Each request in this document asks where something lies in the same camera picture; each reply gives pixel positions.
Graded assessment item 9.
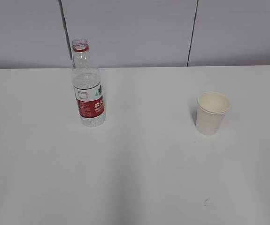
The clear water bottle red label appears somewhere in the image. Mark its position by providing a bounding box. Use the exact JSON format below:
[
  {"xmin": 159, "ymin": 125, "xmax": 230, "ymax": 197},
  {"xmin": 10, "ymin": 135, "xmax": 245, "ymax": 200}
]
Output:
[{"xmin": 71, "ymin": 38, "xmax": 106, "ymax": 127}]

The white paper cup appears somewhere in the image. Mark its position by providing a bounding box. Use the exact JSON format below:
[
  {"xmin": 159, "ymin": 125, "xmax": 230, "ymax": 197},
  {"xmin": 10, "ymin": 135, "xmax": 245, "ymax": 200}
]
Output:
[{"xmin": 195, "ymin": 92, "xmax": 230, "ymax": 135}]

